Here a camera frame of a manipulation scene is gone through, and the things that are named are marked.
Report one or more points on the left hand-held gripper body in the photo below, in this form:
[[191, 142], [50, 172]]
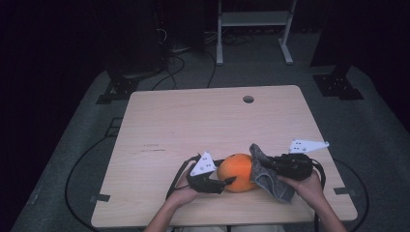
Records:
[[203, 166]]

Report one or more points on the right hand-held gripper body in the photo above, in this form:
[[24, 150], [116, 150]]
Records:
[[295, 164]]

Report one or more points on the orange plush toy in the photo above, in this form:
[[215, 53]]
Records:
[[237, 172]]

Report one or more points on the grey fuzzy cloth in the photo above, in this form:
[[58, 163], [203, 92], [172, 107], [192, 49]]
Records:
[[269, 180]]

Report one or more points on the person's right hand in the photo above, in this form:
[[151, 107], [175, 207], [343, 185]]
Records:
[[307, 190]]

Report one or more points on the person's left hand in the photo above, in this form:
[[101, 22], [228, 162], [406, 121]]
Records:
[[182, 195]]

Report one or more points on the grey tape strip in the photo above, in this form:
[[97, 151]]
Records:
[[345, 191], [100, 197]]

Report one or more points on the person's beige pants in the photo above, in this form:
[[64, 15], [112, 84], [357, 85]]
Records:
[[199, 229]]

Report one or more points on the black stand base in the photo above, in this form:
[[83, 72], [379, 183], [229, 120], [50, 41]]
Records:
[[338, 87], [119, 90]]

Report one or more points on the white metal desk frame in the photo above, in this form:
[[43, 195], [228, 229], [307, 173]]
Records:
[[254, 18]]

